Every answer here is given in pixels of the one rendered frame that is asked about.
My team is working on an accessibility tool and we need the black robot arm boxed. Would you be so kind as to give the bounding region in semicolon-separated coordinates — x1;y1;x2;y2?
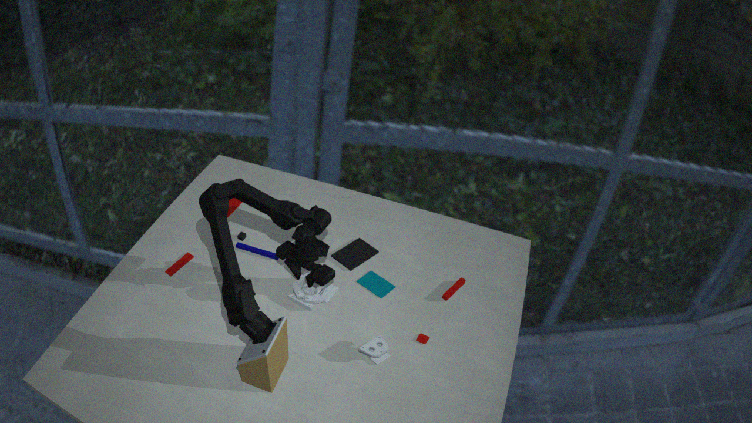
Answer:
199;179;332;344

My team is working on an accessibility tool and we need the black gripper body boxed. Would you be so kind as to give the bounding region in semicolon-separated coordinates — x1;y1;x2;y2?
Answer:
276;241;335;286

